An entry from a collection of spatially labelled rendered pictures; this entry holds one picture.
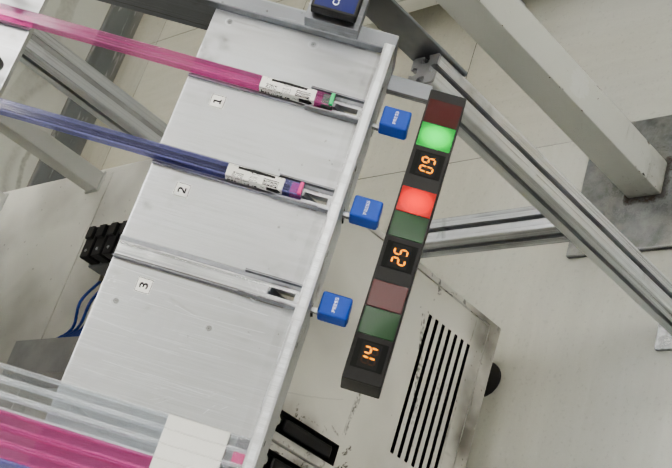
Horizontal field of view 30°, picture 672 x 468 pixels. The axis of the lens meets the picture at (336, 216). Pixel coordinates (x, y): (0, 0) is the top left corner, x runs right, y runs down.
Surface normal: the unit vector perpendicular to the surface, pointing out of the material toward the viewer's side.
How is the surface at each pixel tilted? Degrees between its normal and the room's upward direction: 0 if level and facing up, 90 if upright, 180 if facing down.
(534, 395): 0
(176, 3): 90
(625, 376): 0
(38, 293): 0
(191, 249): 44
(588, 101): 90
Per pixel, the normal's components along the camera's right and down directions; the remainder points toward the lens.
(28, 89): 0.72, -0.11
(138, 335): 0.04, -0.44
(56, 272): -0.64, -0.50
